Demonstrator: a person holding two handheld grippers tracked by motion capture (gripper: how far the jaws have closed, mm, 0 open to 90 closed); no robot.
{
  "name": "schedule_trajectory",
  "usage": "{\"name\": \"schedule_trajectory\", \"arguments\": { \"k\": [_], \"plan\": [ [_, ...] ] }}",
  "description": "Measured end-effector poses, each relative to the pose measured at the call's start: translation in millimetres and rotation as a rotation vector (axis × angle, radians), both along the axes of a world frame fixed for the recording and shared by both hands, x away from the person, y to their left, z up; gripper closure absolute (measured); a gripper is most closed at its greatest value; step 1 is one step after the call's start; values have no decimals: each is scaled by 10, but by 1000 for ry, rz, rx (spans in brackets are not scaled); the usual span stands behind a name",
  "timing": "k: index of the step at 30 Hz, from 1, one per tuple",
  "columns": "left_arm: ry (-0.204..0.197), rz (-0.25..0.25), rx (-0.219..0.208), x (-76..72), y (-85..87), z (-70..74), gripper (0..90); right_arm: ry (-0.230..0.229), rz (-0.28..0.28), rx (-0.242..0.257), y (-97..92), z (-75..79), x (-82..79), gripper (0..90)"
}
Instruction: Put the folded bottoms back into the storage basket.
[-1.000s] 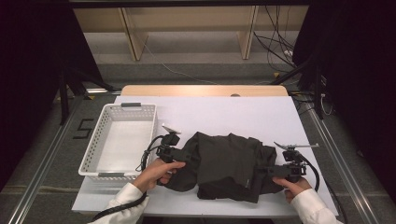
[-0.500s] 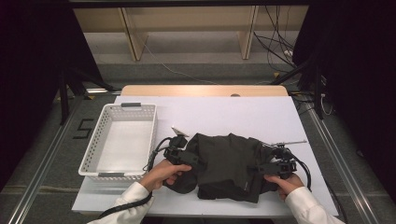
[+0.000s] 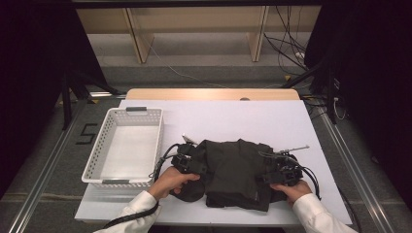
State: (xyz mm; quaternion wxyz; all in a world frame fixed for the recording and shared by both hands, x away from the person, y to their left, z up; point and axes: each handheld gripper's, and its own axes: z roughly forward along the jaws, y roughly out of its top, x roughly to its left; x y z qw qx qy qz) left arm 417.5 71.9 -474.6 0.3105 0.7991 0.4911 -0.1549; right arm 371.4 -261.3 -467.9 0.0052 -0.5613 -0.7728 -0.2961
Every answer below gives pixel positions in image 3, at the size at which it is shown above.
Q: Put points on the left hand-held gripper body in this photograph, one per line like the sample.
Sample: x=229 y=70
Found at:
x=184 y=158

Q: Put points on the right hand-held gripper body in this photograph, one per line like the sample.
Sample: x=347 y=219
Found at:
x=286 y=168

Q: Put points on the dark pleated skirt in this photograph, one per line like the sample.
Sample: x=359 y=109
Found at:
x=233 y=171

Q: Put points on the person's right hand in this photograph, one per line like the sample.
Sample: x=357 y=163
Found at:
x=294 y=192

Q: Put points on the white table mat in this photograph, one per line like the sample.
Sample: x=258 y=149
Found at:
x=226 y=123

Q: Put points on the white perforated plastic basket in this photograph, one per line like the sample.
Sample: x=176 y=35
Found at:
x=126 y=149

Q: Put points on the black metal stand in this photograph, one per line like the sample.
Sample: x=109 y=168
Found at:
x=330 y=97

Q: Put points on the black curtain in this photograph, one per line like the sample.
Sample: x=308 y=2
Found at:
x=32 y=81
x=379 y=81

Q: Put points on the black tripod stand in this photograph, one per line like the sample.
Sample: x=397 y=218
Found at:
x=66 y=103

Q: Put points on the beige wooden desk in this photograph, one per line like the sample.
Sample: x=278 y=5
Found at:
x=194 y=17

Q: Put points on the short metal rail piece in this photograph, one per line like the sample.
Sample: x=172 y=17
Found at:
x=107 y=94

